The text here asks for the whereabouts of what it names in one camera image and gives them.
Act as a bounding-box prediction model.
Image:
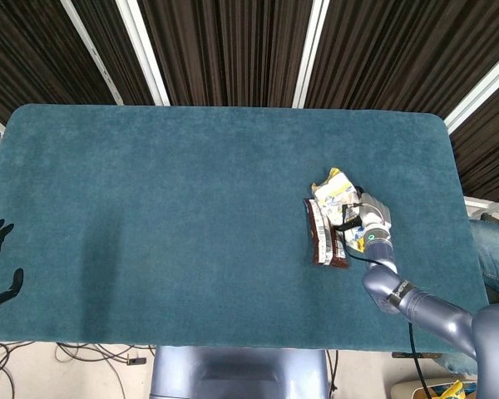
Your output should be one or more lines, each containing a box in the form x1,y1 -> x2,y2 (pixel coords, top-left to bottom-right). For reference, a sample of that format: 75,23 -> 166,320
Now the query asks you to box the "blue-grey robot torso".
149,344 -> 329,399

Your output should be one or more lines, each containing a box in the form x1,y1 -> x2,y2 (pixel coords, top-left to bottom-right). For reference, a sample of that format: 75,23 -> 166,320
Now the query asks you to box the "dark brown pleated curtain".
0,0 -> 499,200

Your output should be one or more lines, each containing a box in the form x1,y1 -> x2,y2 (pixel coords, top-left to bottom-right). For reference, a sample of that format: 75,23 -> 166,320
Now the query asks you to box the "white metal frame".
463,195 -> 499,219

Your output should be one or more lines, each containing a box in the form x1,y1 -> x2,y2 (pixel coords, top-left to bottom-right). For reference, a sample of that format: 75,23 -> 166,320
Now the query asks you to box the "wide white frame post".
291,0 -> 331,109
443,49 -> 499,134
115,0 -> 171,107

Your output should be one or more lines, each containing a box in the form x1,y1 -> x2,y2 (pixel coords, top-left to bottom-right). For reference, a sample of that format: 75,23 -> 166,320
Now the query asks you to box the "teal velvet tablecloth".
0,103 -> 490,354

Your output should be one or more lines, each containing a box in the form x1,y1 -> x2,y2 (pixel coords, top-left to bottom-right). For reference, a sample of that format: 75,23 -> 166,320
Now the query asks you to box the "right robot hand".
335,186 -> 393,233

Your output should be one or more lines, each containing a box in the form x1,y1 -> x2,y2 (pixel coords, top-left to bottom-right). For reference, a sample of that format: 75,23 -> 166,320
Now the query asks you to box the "dark brown snack packet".
302,198 -> 351,269

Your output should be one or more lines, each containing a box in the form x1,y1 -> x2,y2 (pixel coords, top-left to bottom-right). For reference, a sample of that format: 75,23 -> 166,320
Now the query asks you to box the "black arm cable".
335,202 -> 433,399

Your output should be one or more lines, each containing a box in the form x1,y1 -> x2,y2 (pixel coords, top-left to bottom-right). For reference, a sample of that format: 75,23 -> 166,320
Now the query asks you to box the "thin white frame post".
60,0 -> 124,105

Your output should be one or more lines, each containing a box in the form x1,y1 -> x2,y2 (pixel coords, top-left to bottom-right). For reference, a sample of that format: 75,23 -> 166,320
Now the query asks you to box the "white storage box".
390,377 -> 479,399

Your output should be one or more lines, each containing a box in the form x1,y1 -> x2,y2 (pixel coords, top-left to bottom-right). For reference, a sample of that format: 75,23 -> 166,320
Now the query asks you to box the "white yellow snack packet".
310,166 -> 367,251

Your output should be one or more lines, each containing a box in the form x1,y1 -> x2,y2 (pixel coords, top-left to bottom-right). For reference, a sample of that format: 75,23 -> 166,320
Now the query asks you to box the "black floor cable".
0,342 -> 38,399

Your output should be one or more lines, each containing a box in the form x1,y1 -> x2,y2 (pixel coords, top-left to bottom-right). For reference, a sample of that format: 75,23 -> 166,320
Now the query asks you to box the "person leg in jeans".
467,218 -> 499,292

